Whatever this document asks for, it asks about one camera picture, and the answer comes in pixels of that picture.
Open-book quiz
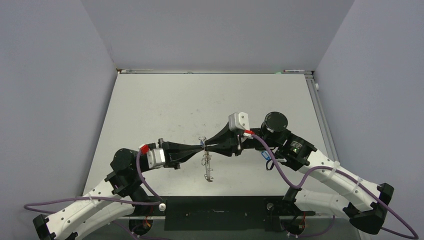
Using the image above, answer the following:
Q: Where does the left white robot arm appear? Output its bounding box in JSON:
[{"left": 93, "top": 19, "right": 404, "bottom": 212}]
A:
[{"left": 33, "top": 140, "right": 204, "bottom": 240}]

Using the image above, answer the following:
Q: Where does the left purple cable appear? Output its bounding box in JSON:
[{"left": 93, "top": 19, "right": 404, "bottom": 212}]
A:
[{"left": 23, "top": 150, "right": 173, "bottom": 240}]

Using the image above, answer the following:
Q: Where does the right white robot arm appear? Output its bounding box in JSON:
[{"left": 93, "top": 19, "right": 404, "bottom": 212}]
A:
[{"left": 200, "top": 111, "right": 394, "bottom": 235}]

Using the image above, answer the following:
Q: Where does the purple cable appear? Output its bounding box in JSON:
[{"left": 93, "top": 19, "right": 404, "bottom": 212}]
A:
[
  {"left": 246, "top": 132, "right": 420, "bottom": 240},
  {"left": 23, "top": 150, "right": 173, "bottom": 240}
]

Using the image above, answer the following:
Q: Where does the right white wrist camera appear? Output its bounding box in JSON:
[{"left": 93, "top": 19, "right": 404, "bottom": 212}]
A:
[{"left": 228, "top": 112, "right": 250, "bottom": 132}]

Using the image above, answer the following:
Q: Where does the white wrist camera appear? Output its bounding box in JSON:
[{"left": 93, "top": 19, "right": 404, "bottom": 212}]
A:
[
  {"left": 228, "top": 112, "right": 250, "bottom": 132},
  {"left": 139, "top": 143, "right": 166, "bottom": 170}
]

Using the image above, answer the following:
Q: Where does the perforated metal keyring disc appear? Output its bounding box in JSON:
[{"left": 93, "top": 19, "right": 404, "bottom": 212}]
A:
[{"left": 198, "top": 136, "right": 214, "bottom": 183}]

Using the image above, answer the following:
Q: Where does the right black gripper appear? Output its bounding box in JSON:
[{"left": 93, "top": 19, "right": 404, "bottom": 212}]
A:
[{"left": 204, "top": 122, "right": 280, "bottom": 156}]

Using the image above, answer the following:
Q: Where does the aluminium frame rail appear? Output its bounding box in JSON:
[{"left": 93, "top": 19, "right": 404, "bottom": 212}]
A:
[{"left": 304, "top": 71, "right": 340, "bottom": 162}]

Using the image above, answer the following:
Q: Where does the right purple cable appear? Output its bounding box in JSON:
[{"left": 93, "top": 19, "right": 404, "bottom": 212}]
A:
[{"left": 246, "top": 132, "right": 420, "bottom": 240}]

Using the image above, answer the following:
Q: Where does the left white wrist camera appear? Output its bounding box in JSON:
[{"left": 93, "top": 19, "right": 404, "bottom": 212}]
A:
[{"left": 139, "top": 143, "right": 166, "bottom": 170}]

